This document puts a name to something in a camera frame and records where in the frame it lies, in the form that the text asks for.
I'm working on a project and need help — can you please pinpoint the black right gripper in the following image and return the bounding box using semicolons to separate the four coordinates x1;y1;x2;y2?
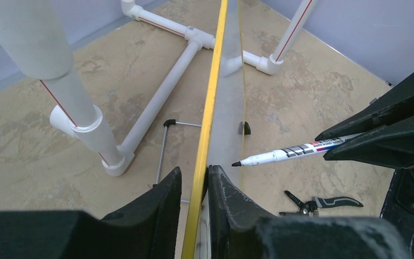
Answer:
315;72;414;258

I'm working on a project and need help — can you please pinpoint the black whiteboard stand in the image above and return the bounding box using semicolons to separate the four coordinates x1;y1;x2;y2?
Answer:
151;119;252;205

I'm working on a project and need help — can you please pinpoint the white PVC pipe frame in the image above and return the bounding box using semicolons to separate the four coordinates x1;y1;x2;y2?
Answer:
0;0;320;178

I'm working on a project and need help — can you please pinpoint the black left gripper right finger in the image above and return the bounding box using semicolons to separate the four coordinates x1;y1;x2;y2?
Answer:
208;165;410;258

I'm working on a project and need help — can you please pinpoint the yellow framed whiteboard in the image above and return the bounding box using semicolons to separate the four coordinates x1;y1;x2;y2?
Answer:
181;1;245;258

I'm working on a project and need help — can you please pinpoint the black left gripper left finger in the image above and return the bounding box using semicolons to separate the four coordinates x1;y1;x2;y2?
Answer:
0;167;182;258

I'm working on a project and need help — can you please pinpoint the white whiteboard marker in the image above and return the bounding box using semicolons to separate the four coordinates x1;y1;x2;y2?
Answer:
231;133;362;167

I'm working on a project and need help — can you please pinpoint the black grey wire stripper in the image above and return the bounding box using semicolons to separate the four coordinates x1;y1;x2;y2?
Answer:
279;190;364;216

